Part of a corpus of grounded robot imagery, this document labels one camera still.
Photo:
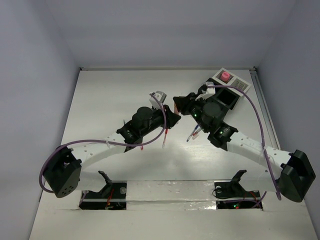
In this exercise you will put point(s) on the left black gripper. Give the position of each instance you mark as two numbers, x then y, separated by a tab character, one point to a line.
170	117

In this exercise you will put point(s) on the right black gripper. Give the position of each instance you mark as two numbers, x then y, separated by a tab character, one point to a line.
184	104

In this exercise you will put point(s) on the orange highlighter marker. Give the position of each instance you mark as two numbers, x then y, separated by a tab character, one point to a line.
176	110

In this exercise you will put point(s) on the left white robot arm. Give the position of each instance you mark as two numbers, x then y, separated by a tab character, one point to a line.
64	171

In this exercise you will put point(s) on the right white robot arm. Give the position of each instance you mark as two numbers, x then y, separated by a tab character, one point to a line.
293	173

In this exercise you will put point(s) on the red blue pen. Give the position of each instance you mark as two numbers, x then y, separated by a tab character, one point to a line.
195	134

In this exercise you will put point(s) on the black two-compartment pen holder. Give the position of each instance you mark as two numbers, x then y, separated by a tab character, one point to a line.
227	97

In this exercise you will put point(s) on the white grey tray box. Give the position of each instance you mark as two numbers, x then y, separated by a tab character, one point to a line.
238	84

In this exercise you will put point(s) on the pink cylinder sharpener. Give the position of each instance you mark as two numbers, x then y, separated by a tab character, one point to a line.
225	77

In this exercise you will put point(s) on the foil tape strip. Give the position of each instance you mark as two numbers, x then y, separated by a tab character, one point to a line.
178	195

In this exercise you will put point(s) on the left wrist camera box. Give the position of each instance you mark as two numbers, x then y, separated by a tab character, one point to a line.
159	95

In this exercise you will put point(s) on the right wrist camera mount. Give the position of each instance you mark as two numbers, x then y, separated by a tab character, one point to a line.
206	91

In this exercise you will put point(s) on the aluminium rail right edge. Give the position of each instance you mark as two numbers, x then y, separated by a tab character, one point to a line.
264	108

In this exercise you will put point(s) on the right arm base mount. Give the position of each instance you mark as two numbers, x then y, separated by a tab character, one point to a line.
230	195

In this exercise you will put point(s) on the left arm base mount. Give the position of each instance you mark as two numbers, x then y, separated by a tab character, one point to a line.
111	197

